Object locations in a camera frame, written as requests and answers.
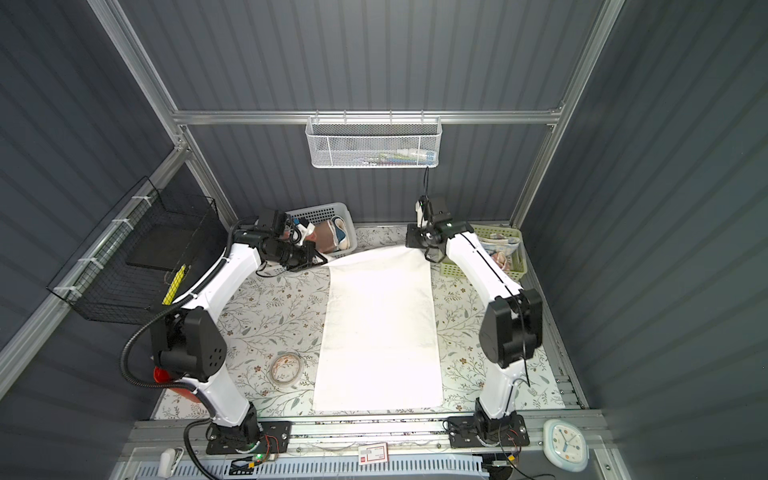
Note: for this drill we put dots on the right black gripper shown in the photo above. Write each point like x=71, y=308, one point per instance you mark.
x=413, y=232

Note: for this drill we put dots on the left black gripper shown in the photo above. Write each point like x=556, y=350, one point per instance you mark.
x=309, y=252

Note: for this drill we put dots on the white plastic laundry basket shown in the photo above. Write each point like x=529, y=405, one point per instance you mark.
x=320, y=213

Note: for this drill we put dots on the orange towel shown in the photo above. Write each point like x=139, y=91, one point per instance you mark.
x=324, y=237

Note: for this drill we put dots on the patterned cloth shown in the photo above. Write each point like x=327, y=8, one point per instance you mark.
x=501, y=249

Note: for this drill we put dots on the green perforated plastic basket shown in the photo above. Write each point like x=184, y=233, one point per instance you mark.
x=519, y=263

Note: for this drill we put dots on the white towel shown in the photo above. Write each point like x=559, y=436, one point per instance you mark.
x=379, y=350

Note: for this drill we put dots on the blue beige Doraemon towel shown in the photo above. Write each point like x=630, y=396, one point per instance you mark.
x=341, y=237

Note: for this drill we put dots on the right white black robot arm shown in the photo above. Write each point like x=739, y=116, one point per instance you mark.
x=512, y=327

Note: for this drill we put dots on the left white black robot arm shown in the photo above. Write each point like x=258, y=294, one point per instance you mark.
x=186, y=341

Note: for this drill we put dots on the clear tape roll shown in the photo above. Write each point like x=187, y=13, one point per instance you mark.
x=286, y=369

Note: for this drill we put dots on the red pencil cup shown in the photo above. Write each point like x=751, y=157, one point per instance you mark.
x=162, y=376

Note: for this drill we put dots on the red white label card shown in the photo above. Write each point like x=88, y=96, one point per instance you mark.
x=371, y=454

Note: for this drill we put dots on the white round clock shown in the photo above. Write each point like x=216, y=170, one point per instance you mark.
x=565, y=446

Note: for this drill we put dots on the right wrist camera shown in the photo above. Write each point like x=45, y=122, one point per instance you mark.
x=419, y=209

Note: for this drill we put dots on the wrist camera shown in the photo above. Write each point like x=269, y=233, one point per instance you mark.
x=419, y=209
x=305, y=229

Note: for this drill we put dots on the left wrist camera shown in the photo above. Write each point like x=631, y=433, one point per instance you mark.
x=305, y=229

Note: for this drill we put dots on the white wire wall basket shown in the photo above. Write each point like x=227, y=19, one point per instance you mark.
x=391, y=143

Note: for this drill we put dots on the black wire wall basket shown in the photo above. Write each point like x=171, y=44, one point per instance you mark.
x=123, y=277

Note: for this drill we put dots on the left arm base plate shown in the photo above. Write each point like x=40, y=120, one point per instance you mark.
x=260, y=438

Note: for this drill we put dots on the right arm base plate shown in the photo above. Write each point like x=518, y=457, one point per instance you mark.
x=468, y=432

